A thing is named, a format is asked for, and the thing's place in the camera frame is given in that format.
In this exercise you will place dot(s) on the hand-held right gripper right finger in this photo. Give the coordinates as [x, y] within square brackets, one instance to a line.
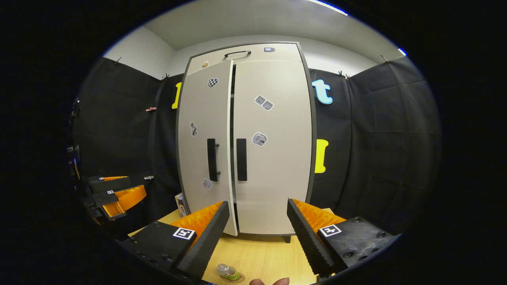
[307, 237]

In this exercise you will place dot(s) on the long ceiling light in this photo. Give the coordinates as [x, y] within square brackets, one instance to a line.
[326, 7]

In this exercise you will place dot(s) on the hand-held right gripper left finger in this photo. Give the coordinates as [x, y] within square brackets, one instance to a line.
[208, 243]

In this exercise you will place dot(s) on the green label plastic bottle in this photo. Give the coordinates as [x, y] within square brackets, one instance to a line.
[227, 272]

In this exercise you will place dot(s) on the grey and white cabinet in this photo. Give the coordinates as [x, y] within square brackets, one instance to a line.
[313, 118]

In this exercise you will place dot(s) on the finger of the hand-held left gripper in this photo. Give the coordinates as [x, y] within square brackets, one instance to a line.
[126, 198]
[113, 184]

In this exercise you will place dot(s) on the small printed box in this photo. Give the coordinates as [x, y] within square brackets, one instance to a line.
[181, 204]

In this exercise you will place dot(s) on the small round brown coaster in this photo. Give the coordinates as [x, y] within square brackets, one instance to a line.
[242, 275]

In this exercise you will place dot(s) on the white cabinet door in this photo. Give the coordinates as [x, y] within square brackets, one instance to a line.
[202, 118]
[277, 158]

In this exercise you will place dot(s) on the black backdrop cloth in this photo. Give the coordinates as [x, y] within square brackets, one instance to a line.
[376, 138]

